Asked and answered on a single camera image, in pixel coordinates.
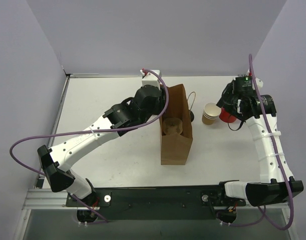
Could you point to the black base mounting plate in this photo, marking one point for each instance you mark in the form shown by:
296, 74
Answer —
163, 203

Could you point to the stack of black lids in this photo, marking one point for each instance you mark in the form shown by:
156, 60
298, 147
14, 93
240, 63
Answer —
191, 116

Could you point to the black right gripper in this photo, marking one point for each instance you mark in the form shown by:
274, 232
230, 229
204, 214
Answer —
226, 99

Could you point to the brown paper bag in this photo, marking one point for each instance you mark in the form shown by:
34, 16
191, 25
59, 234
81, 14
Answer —
175, 148

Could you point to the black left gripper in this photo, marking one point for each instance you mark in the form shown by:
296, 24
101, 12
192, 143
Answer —
162, 97

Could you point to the red plastic cup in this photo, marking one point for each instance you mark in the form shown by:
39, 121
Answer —
226, 117

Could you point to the aluminium rail frame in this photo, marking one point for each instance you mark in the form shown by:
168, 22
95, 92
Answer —
45, 199

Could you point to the stack of paper cups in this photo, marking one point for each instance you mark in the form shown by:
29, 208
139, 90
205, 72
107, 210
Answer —
210, 113

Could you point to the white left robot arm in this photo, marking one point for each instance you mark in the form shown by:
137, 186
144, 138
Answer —
57, 161

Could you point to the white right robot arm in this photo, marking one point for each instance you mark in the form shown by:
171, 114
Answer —
274, 171

